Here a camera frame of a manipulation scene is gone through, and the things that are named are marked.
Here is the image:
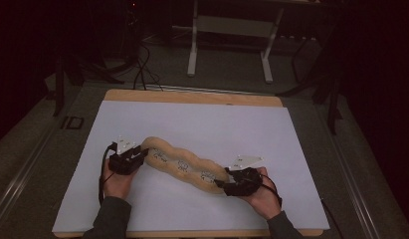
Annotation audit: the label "tan folding case black lining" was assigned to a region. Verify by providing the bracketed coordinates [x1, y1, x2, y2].
[139, 135, 231, 195]

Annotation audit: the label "black floor cables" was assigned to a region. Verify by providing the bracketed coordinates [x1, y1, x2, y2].
[131, 42, 165, 93]

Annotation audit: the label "person's left hand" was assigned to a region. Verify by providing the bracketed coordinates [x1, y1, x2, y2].
[101, 161, 137, 200]

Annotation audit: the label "person's right hand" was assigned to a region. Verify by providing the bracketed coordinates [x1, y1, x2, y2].
[239, 165, 284, 221]

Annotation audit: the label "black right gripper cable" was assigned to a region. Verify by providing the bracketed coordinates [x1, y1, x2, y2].
[257, 173, 343, 239]

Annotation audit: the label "black stand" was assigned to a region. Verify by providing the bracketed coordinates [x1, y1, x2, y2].
[277, 33, 344, 135]
[52, 52, 125, 118]

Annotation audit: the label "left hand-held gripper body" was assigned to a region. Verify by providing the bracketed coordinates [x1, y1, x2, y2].
[107, 134, 144, 176]

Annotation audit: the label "metal floor rail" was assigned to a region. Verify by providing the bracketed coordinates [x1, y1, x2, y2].
[0, 124, 58, 227]
[326, 131, 383, 239]

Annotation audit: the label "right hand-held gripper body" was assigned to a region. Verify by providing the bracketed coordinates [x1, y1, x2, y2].
[227, 154, 265, 197]

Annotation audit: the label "white table mat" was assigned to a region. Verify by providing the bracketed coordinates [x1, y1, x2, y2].
[52, 100, 331, 234]

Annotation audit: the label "white metal desk frame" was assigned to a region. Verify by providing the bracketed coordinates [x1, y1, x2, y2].
[186, 0, 285, 85]

